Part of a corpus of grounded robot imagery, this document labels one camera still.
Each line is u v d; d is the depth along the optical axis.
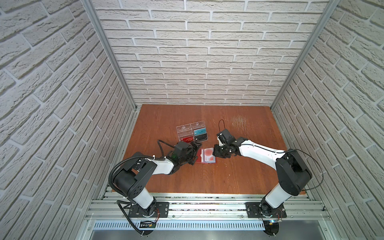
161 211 0.73
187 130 0.98
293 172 0.46
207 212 0.74
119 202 0.69
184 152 0.77
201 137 1.00
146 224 0.73
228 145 0.70
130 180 0.45
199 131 0.99
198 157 0.92
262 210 0.66
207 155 0.92
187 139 0.97
